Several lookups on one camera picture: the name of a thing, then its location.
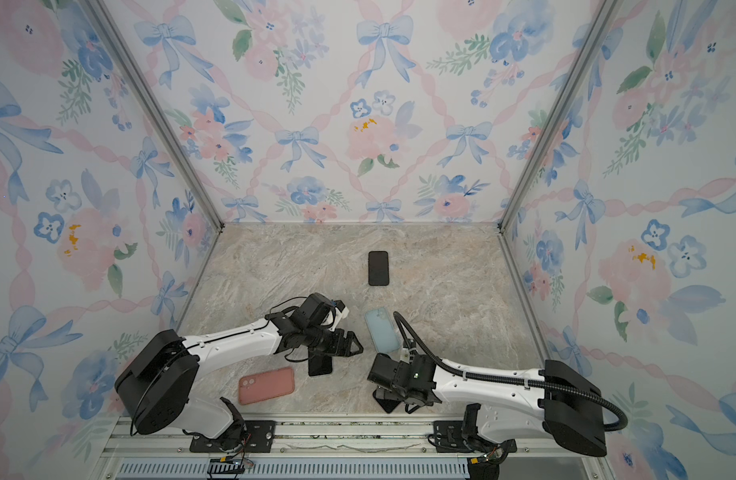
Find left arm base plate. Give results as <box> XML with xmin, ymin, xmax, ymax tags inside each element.
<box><xmin>189</xmin><ymin>420</ymin><xmax>277</xmax><ymax>454</ymax></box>

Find pink phone case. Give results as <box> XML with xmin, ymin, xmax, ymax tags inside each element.
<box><xmin>238</xmin><ymin>367</ymin><xmax>295</xmax><ymax>405</ymax></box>

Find right aluminium corner post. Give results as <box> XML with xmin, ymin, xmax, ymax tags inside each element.
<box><xmin>498</xmin><ymin>0</ymin><xmax>620</xmax><ymax>236</ymax></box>

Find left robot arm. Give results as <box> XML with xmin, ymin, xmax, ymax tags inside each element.
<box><xmin>114</xmin><ymin>307</ymin><xmax>363</xmax><ymax>451</ymax></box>

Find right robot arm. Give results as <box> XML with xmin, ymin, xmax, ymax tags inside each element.
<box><xmin>367</xmin><ymin>353</ymin><xmax>607</xmax><ymax>457</ymax></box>

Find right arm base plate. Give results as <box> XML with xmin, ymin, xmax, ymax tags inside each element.
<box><xmin>427</xmin><ymin>420</ymin><xmax>517</xmax><ymax>456</ymax></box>

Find black phone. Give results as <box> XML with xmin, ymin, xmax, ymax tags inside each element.
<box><xmin>307</xmin><ymin>355</ymin><xmax>333</xmax><ymax>377</ymax></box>
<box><xmin>372</xmin><ymin>387</ymin><xmax>403</xmax><ymax>414</ymax></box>

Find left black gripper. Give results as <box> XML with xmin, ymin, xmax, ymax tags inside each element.
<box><xmin>305</xmin><ymin>328</ymin><xmax>365</xmax><ymax>356</ymax></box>

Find light blue phone case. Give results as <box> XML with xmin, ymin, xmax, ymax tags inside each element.
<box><xmin>364</xmin><ymin>307</ymin><xmax>401</xmax><ymax>354</ymax></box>

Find left aluminium corner post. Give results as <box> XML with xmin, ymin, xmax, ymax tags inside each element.
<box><xmin>79</xmin><ymin>0</ymin><xmax>224</xmax><ymax>231</ymax></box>

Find aluminium corner post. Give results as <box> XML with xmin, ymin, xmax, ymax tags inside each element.
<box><xmin>498</xmin><ymin>0</ymin><xmax>620</xmax><ymax>236</ymax></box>
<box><xmin>79</xmin><ymin>0</ymin><xmax>224</xmax><ymax>231</ymax></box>

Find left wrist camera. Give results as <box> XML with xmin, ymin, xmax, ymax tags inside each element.
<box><xmin>294</xmin><ymin>293</ymin><xmax>349</xmax><ymax>331</ymax></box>

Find black phone case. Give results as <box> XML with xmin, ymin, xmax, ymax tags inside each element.
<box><xmin>368</xmin><ymin>251</ymin><xmax>390</xmax><ymax>286</ymax></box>

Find black corrugated cable conduit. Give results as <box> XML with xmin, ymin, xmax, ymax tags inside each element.
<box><xmin>392</xmin><ymin>310</ymin><xmax>629</xmax><ymax>433</ymax></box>

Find aluminium rail frame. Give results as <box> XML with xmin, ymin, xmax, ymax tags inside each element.
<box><xmin>85</xmin><ymin>411</ymin><xmax>615</xmax><ymax>480</ymax></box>

